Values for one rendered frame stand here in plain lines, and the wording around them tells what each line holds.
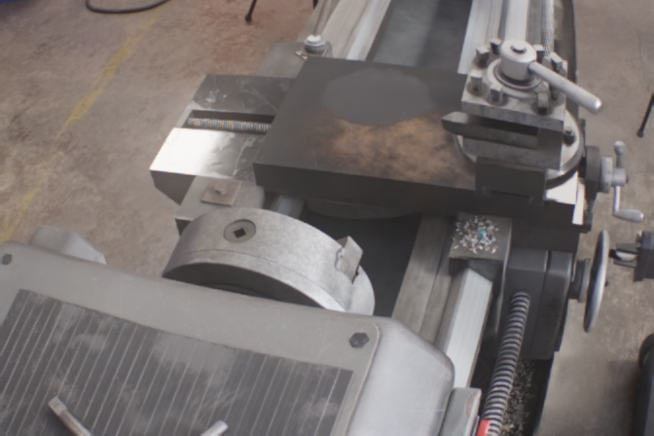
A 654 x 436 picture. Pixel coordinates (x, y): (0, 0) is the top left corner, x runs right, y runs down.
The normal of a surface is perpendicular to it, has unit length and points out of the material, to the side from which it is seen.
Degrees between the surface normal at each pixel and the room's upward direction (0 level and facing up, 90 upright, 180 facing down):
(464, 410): 0
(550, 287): 90
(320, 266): 41
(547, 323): 90
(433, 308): 0
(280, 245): 19
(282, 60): 0
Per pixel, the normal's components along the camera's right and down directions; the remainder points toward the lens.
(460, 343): 0.48, -0.51
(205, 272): -0.27, 0.68
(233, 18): -0.09, -0.72
